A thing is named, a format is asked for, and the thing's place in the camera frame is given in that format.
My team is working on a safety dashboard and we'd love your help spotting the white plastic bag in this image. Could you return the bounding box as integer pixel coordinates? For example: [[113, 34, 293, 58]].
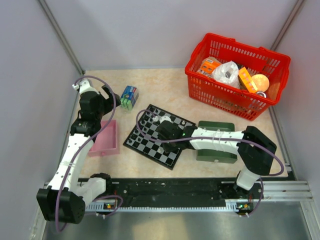
[[212, 61, 240, 89]]

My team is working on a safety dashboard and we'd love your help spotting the orange box left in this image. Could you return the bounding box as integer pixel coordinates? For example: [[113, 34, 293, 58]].
[[198, 56, 222, 75]]

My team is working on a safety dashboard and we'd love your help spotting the black white chess board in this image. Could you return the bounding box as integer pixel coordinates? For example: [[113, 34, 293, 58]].
[[123, 104, 195, 170]]

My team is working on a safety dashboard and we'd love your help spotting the blue green sponge pack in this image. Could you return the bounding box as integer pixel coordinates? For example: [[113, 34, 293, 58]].
[[120, 85, 139, 111]]

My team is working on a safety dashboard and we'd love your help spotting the orange ball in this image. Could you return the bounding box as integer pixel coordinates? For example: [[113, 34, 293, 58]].
[[251, 74, 270, 92]]

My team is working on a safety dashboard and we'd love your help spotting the orange box right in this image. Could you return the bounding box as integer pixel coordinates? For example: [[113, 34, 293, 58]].
[[238, 67, 258, 94]]

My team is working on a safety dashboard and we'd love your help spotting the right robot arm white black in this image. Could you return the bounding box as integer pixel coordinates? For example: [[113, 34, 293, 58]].
[[156, 120, 277, 198]]

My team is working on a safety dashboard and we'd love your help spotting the pink plastic tray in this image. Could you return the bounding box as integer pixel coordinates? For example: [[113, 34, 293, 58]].
[[88, 120, 120, 157]]

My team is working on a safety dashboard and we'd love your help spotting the red plastic basket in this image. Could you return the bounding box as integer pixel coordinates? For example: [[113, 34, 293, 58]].
[[185, 33, 291, 121]]

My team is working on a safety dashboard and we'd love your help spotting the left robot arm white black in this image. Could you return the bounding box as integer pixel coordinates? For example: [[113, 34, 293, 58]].
[[36, 79, 120, 224]]

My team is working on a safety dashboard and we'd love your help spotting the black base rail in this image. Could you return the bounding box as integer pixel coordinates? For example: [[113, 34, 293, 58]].
[[77, 177, 263, 208]]

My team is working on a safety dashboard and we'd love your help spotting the orange box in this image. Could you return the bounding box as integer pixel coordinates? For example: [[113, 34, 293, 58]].
[[238, 67, 258, 94], [198, 56, 222, 75]]

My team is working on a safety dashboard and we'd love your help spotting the green plastic tray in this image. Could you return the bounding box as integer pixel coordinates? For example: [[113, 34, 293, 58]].
[[196, 120, 238, 164]]

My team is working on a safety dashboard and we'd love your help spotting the grey cable duct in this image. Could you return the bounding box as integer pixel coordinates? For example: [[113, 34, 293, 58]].
[[85, 201, 253, 214]]

